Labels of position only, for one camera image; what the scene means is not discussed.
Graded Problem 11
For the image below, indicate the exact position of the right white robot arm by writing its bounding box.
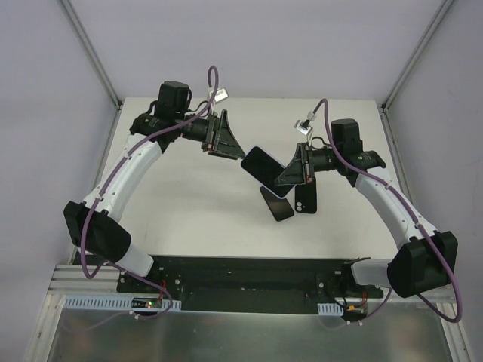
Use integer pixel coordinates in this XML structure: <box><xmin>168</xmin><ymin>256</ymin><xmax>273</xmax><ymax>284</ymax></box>
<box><xmin>275</xmin><ymin>119</ymin><xmax>458</xmax><ymax>298</ymax></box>

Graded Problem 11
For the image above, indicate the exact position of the right white cable duct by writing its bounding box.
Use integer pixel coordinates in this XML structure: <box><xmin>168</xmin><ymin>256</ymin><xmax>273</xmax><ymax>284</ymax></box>
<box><xmin>317</xmin><ymin>303</ymin><xmax>344</xmax><ymax>317</ymax></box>

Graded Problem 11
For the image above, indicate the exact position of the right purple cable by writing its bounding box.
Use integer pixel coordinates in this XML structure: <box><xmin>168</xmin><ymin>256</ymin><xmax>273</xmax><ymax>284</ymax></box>
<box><xmin>307</xmin><ymin>98</ymin><xmax>464</xmax><ymax>327</ymax></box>

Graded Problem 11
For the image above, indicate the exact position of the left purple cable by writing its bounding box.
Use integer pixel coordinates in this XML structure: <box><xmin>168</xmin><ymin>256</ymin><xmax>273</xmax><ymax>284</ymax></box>
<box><xmin>79</xmin><ymin>66</ymin><xmax>223</xmax><ymax>281</ymax></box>

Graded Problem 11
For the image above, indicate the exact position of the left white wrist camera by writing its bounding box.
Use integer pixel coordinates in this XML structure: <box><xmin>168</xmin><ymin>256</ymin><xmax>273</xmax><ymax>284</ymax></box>
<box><xmin>207</xmin><ymin>87</ymin><xmax>229</xmax><ymax>104</ymax></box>

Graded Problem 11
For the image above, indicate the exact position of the black phone case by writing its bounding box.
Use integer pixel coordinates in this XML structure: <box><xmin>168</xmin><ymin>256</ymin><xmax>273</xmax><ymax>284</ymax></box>
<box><xmin>294</xmin><ymin>182</ymin><xmax>318</xmax><ymax>214</ymax></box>

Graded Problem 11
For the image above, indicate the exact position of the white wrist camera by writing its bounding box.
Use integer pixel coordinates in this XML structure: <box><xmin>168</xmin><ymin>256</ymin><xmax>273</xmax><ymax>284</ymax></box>
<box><xmin>207</xmin><ymin>87</ymin><xmax>229</xmax><ymax>104</ymax></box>
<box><xmin>294</xmin><ymin>113</ymin><xmax>315</xmax><ymax>137</ymax></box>

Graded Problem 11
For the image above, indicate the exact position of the purple cable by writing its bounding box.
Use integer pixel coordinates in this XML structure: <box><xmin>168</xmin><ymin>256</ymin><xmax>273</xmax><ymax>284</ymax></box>
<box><xmin>307</xmin><ymin>98</ymin><xmax>464</xmax><ymax>327</ymax></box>
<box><xmin>79</xmin><ymin>66</ymin><xmax>223</xmax><ymax>281</ymax></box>

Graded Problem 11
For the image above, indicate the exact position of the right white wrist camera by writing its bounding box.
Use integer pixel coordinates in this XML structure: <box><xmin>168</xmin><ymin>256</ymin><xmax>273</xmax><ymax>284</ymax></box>
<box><xmin>294</xmin><ymin>113</ymin><xmax>315</xmax><ymax>137</ymax></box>

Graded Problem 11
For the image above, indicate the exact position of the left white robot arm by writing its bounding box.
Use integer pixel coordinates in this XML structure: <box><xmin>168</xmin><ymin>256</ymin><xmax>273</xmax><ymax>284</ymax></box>
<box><xmin>63</xmin><ymin>81</ymin><xmax>245</xmax><ymax>278</ymax></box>

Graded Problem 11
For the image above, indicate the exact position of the aluminium frame rail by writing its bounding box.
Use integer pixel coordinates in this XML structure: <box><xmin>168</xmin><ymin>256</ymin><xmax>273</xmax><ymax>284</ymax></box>
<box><xmin>48</xmin><ymin>265</ymin><xmax>120</xmax><ymax>295</ymax></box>

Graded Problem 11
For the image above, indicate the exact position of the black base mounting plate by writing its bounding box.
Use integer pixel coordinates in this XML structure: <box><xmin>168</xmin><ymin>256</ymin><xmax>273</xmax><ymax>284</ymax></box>
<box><xmin>116</xmin><ymin>256</ymin><xmax>383</xmax><ymax>314</ymax></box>

